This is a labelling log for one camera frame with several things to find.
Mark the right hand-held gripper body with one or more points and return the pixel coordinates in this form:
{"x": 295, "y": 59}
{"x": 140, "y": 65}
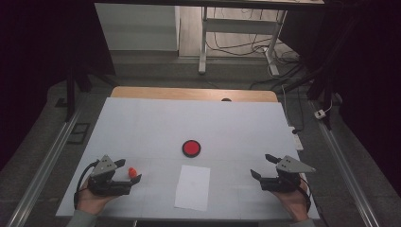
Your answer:
{"x": 283, "y": 183}

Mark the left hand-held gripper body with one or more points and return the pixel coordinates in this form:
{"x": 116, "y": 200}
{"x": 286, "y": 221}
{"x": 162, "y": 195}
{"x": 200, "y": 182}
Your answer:
{"x": 104, "y": 186}

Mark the orange stamp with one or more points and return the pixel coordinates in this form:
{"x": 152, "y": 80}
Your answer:
{"x": 132, "y": 172}

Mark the black round ink pad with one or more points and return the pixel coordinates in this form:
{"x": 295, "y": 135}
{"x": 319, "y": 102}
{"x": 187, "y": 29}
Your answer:
{"x": 183, "y": 152}

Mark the white paper sheet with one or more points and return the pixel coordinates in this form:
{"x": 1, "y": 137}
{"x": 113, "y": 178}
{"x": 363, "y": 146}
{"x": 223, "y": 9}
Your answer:
{"x": 192, "y": 187}

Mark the person's left hand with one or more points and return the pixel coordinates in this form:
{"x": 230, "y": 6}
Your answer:
{"x": 90, "y": 203}

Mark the person's right hand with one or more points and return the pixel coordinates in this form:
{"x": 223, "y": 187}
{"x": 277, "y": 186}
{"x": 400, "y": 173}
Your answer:
{"x": 296, "y": 205}

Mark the white power strip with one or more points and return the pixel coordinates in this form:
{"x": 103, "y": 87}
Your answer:
{"x": 297, "y": 140}

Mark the white power adapter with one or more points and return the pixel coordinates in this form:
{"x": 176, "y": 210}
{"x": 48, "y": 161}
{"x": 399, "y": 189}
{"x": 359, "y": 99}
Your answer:
{"x": 320, "y": 114}

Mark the dark table grommet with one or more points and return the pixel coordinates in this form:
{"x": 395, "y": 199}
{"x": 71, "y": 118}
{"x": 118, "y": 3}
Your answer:
{"x": 226, "y": 100}

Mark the black metal stand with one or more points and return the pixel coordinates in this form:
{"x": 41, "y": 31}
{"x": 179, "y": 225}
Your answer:
{"x": 71, "y": 94}

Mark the wooden table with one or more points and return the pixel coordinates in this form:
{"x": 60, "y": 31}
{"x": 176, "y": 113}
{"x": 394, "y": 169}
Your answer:
{"x": 189, "y": 94}

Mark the white cabinet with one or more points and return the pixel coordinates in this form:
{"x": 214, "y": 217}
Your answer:
{"x": 135, "y": 28}

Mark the black floor frame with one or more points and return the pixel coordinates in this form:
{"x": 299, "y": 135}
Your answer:
{"x": 78, "y": 133}

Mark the metal floor rail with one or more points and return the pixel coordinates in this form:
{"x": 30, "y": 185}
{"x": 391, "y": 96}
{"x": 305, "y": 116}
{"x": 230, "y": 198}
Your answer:
{"x": 44, "y": 164}
{"x": 343, "y": 164}

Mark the white metal desk frame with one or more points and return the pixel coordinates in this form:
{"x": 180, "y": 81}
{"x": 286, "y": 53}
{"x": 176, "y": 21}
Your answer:
{"x": 236, "y": 26}

